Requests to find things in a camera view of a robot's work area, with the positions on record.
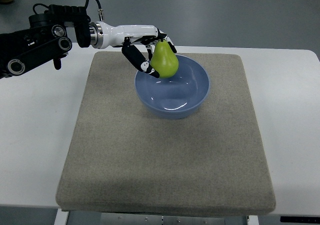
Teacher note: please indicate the blue bowl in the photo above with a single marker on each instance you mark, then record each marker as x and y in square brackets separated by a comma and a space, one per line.
[176, 97]

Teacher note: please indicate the metal table frame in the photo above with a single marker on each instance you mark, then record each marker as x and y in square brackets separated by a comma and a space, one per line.
[143, 219]

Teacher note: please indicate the green pear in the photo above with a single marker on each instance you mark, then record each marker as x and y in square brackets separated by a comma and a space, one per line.
[164, 60]

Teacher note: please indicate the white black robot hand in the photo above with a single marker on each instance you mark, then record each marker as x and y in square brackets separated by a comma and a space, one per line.
[137, 42]

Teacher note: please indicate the grey felt mat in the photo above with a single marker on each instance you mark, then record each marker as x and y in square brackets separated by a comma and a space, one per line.
[124, 159]

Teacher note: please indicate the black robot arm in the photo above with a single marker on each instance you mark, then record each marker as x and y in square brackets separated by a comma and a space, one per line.
[45, 40]

